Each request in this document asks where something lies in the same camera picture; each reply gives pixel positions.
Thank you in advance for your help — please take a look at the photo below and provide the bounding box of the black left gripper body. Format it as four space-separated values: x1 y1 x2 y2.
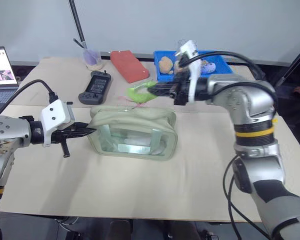
50 122 79 159

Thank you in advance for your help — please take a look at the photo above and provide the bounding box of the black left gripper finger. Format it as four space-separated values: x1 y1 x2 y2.
74 122 94 132
73 128 98 138

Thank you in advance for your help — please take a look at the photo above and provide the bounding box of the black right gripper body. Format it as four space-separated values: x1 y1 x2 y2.
169 70 191 106

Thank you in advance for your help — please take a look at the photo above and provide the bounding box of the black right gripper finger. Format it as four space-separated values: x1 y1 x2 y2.
145 87 175 99
152 82 177 90

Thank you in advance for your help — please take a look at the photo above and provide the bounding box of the green plastic item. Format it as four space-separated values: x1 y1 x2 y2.
124 80 158 105

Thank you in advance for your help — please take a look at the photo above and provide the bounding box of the green pouch with clear window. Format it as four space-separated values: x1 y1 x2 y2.
86 105 179 163

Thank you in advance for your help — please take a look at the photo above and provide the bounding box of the tan plush toy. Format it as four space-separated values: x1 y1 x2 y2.
158 56 175 75

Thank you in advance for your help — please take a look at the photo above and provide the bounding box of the purple blue small toy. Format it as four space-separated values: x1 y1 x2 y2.
201 61 217 75

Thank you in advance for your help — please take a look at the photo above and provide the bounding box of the red rectangular block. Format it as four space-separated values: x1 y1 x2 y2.
110 50 151 84

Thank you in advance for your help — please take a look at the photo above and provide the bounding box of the black handheld game controller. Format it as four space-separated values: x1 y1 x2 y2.
78 70 113 106

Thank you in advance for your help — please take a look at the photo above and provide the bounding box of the blue plastic tray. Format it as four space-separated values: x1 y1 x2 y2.
153 50 234 82

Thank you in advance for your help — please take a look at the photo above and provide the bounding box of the clear cup with purple contents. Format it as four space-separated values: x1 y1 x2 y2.
82 48 105 71

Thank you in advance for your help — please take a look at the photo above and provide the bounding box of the open laptop computer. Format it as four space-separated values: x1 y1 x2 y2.
0 46 21 105

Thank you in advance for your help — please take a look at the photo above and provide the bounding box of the black gooseneck pole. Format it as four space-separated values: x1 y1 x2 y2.
68 0 88 50

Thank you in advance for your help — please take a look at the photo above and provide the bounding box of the dark rounded shape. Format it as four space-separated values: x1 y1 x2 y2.
109 219 134 240
164 219 216 240

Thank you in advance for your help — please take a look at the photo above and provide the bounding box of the black tripod leg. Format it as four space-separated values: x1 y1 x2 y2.
276 39 300 87

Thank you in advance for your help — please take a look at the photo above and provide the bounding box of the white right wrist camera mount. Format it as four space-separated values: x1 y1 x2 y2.
174 39 204 102

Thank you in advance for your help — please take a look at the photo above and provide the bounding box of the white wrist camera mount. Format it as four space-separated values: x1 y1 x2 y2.
39 99 76 148
174 39 204 102

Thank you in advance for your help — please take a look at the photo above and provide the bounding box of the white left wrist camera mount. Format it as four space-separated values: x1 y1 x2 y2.
39 99 76 148

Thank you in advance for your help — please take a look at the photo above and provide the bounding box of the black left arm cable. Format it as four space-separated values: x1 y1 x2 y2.
0 79 59 116

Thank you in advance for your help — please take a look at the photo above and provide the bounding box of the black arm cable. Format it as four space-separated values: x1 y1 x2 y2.
0 79 59 116
184 51 278 118

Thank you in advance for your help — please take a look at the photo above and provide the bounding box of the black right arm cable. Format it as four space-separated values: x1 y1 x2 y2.
184 51 278 118

